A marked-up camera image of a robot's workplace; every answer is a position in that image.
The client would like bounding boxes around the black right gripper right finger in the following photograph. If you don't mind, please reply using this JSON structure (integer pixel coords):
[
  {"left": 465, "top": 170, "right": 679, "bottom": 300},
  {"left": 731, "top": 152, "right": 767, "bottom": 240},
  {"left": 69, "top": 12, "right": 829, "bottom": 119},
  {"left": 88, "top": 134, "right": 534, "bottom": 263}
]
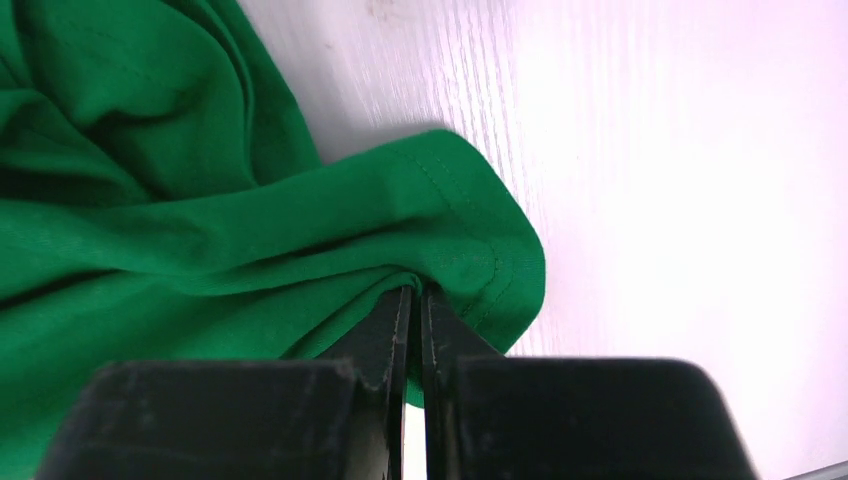
[{"left": 421, "top": 286, "right": 755, "bottom": 479}]

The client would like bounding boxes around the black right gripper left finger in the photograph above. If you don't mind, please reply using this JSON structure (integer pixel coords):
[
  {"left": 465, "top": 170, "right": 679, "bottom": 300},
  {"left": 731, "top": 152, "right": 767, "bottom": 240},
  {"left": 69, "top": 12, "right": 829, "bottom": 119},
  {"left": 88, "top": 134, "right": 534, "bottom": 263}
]
[{"left": 37, "top": 287, "right": 412, "bottom": 479}]

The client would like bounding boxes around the green t-shirt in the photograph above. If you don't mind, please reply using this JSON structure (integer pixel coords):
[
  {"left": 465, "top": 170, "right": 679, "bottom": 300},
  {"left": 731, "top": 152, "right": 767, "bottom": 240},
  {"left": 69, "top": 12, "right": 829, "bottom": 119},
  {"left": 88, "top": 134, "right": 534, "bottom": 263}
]
[{"left": 1, "top": 1, "right": 545, "bottom": 479}]

